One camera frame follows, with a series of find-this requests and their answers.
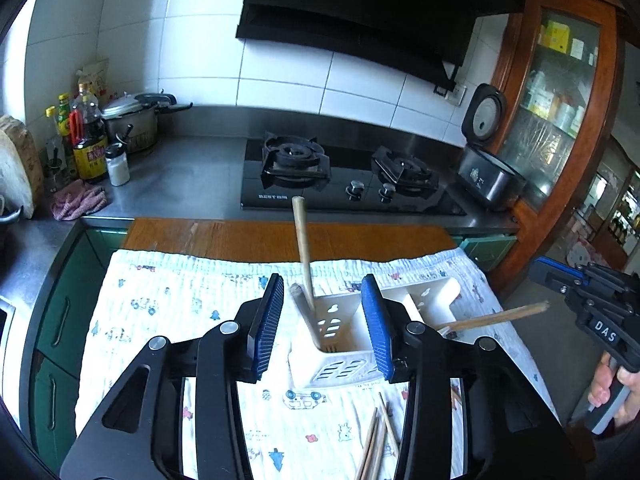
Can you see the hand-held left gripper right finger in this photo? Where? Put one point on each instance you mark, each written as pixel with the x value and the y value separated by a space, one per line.
pixel 377 330

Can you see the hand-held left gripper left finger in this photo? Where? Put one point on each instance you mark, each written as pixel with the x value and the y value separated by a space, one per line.
pixel 265 330

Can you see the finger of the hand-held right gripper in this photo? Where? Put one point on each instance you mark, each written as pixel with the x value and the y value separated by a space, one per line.
pixel 547 269
pixel 580 305

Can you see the white plastic utensil holder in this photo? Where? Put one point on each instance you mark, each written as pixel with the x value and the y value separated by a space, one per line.
pixel 340 320

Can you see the wooden chopstick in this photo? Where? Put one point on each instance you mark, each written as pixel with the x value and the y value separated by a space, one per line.
pixel 376 452
pixel 390 422
pixel 367 442
pixel 500 316
pixel 456 400
pixel 382 460
pixel 302 245

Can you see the person's right hand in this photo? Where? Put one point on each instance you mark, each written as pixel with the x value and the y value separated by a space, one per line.
pixel 599 385

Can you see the green cabinet door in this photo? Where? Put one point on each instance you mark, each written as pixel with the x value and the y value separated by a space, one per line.
pixel 487 252
pixel 65 320

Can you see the white printed cloth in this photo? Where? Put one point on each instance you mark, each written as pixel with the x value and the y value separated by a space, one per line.
pixel 200 285

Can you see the black rice cooker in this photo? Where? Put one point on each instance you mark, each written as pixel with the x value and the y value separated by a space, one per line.
pixel 487 180

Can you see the black gas stove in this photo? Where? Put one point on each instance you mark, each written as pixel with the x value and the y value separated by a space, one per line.
pixel 345 170

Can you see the wooden glass-door cabinet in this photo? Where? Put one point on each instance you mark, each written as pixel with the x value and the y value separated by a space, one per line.
pixel 612 85

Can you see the white shaker with black cap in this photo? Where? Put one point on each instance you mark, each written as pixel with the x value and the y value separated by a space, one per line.
pixel 118 167

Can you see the pink rag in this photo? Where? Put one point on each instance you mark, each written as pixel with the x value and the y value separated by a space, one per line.
pixel 77 202

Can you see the yellow-green box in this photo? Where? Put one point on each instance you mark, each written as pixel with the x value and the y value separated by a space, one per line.
pixel 557 35

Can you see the steel pressure cooker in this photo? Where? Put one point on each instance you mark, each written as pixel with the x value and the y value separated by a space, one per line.
pixel 135 125

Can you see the large soy sauce bottle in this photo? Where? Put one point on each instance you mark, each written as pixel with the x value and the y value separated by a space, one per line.
pixel 90 155

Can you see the steel wok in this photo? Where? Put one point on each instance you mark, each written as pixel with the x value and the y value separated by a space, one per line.
pixel 10 215

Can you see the yellow-capped green label bottle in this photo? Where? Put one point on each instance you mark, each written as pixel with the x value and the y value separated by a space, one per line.
pixel 63 115

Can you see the round wooden cutting board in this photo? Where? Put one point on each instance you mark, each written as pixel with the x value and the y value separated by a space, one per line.
pixel 17 170

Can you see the small yellow-capped bottle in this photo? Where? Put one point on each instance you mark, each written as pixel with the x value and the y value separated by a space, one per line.
pixel 51 122

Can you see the paper seasoning bag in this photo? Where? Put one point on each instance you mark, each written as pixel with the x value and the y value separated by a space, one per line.
pixel 95 77

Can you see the black range hood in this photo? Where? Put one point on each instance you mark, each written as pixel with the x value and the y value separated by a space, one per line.
pixel 375 5

